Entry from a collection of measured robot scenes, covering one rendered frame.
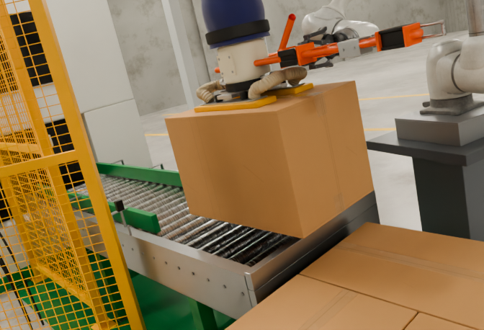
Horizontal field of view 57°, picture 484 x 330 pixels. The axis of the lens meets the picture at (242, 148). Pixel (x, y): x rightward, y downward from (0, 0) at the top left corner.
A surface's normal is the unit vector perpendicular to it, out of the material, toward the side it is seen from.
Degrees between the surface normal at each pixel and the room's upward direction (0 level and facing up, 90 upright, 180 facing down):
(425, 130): 90
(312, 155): 89
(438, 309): 0
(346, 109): 89
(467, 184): 90
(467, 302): 0
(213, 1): 77
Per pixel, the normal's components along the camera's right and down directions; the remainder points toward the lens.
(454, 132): -0.88, 0.29
